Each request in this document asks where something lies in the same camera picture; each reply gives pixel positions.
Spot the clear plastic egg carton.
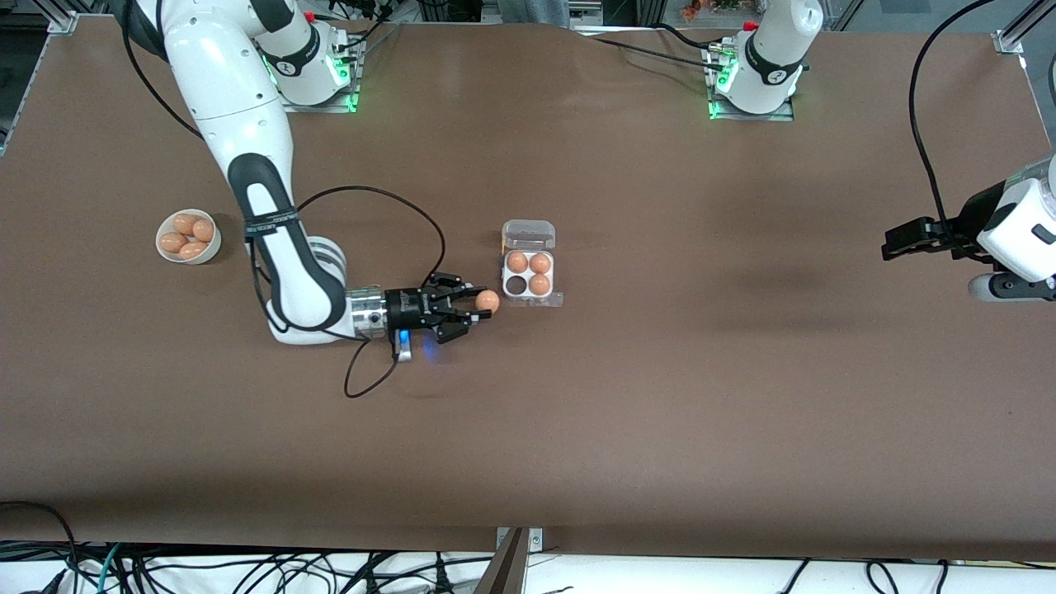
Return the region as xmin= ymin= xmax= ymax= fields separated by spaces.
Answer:
xmin=499 ymin=219 xmax=565 ymax=309

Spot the brown table cover mat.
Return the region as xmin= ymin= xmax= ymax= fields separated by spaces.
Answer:
xmin=0 ymin=15 xmax=1056 ymax=563

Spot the white round bowl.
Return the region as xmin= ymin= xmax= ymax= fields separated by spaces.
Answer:
xmin=155 ymin=208 xmax=222 ymax=266

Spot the dark metal bar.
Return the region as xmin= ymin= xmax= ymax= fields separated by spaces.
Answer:
xmin=473 ymin=528 xmax=530 ymax=594

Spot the person in grey trousers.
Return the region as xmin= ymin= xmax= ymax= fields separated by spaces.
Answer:
xmin=499 ymin=0 xmax=572 ymax=27

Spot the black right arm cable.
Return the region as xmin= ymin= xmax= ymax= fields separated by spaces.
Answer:
xmin=124 ymin=0 xmax=448 ymax=399

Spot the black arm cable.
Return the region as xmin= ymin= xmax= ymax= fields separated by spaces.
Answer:
xmin=124 ymin=0 xmax=448 ymax=399
xmin=908 ymin=0 xmax=988 ymax=240

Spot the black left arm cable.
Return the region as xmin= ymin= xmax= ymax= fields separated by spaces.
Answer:
xmin=908 ymin=0 xmax=988 ymax=240

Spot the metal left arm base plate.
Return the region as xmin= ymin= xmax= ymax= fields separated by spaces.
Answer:
xmin=708 ymin=41 xmax=795 ymax=122

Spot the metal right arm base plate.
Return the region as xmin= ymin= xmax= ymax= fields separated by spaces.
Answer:
xmin=280 ymin=33 xmax=361 ymax=114

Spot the metal table edge bracket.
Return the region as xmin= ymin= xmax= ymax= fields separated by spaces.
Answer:
xmin=495 ymin=526 xmax=545 ymax=552

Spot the black cable tangle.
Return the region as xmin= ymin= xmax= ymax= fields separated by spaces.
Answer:
xmin=0 ymin=540 xmax=496 ymax=594

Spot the teal cable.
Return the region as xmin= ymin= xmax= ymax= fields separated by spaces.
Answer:
xmin=74 ymin=543 xmax=125 ymax=594

